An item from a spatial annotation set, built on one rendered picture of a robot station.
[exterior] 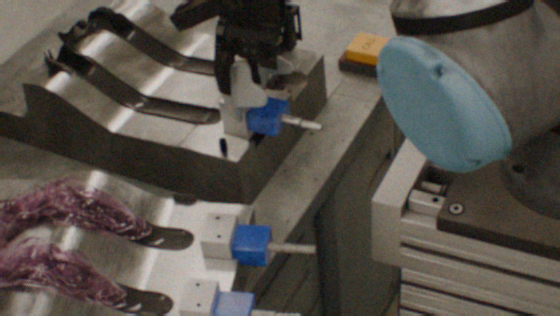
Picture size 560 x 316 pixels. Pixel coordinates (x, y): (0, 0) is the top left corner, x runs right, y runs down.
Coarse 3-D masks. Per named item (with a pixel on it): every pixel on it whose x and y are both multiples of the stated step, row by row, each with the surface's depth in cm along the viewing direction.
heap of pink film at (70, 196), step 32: (32, 192) 106; (64, 192) 103; (96, 192) 106; (0, 224) 103; (64, 224) 102; (96, 224) 103; (128, 224) 104; (0, 256) 99; (32, 256) 96; (64, 256) 96; (32, 288) 94; (64, 288) 95; (96, 288) 96
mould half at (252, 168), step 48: (144, 0) 136; (48, 48) 142; (96, 48) 127; (192, 48) 132; (0, 96) 132; (48, 96) 121; (96, 96) 121; (192, 96) 122; (288, 96) 119; (48, 144) 128; (96, 144) 122; (144, 144) 116; (192, 144) 113; (240, 144) 112; (288, 144) 123; (192, 192) 118; (240, 192) 113
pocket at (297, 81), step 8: (296, 72) 124; (272, 80) 124; (280, 80) 126; (288, 80) 126; (296, 80) 125; (304, 80) 124; (272, 88) 125; (280, 88) 125; (288, 88) 125; (296, 88) 125
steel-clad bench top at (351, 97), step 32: (96, 0) 166; (160, 0) 163; (320, 0) 157; (352, 0) 156; (384, 0) 155; (320, 32) 148; (352, 32) 147; (384, 32) 147; (352, 96) 133; (352, 128) 127; (0, 160) 129; (32, 160) 128; (64, 160) 128; (288, 160) 123; (320, 160) 122; (160, 192) 120; (288, 192) 118; (256, 224) 114; (288, 224) 113
